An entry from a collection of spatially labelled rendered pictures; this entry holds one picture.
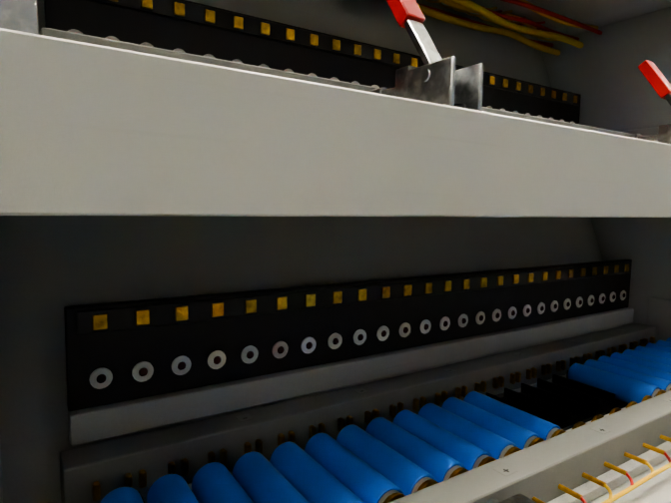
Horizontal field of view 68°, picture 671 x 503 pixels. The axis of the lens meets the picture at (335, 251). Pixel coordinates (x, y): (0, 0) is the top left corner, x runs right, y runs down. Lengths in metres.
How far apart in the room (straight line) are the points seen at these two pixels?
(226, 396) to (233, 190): 0.17
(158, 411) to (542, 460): 0.20
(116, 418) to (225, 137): 0.18
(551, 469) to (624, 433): 0.07
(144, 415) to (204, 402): 0.03
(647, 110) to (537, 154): 0.42
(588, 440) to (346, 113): 0.22
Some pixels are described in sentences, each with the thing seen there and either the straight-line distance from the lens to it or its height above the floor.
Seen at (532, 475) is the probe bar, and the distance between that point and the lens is 0.27.
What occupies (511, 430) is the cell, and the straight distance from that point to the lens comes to 0.32.
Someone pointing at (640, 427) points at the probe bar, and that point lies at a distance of 0.35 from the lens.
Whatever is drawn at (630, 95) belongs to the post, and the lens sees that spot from 0.68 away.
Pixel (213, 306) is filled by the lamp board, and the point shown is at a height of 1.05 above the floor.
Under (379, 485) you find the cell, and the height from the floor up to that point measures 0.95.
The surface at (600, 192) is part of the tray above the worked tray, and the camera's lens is 0.30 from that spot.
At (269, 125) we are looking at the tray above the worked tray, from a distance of 0.17.
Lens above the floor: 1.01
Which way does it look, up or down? 12 degrees up
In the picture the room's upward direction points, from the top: 10 degrees counter-clockwise
